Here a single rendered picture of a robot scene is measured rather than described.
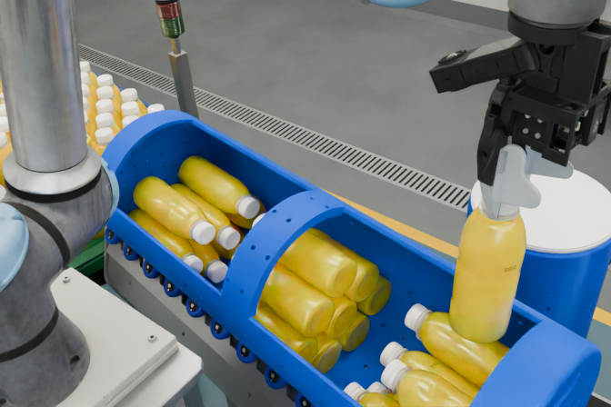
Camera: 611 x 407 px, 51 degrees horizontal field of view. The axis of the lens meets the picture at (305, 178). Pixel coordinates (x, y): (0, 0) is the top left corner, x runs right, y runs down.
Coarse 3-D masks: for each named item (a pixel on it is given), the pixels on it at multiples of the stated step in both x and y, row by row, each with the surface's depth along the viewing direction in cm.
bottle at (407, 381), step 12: (408, 372) 85; (420, 372) 84; (432, 372) 84; (396, 384) 85; (408, 384) 83; (420, 384) 82; (432, 384) 82; (444, 384) 82; (396, 396) 85; (408, 396) 82; (420, 396) 81; (432, 396) 81; (444, 396) 80; (456, 396) 80; (468, 396) 81
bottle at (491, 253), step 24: (480, 216) 67; (504, 216) 65; (480, 240) 66; (504, 240) 65; (456, 264) 71; (480, 264) 67; (504, 264) 66; (456, 288) 72; (480, 288) 69; (504, 288) 69; (456, 312) 73; (480, 312) 71; (504, 312) 71; (480, 336) 73
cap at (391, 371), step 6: (396, 360) 87; (390, 366) 86; (396, 366) 86; (402, 366) 86; (384, 372) 86; (390, 372) 86; (396, 372) 86; (384, 378) 86; (390, 378) 86; (390, 384) 86
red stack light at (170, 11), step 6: (156, 6) 167; (162, 6) 166; (168, 6) 166; (174, 6) 166; (180, 6) 169; (162, 12) 167; (168, 12) 166; (174, 12) 167; (180, 12) 169; (162, 18) 168; (168, 18) 167
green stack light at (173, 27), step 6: (174, 18) 168; (180, 18) 170; (162, 24) 169; (168, 24) 168; (174, 24) 169; (180, 24) 170; (162, 30) 170; (168, 30) 169; (174, 30) 170; (180, 30) 171; (168, 36) 171
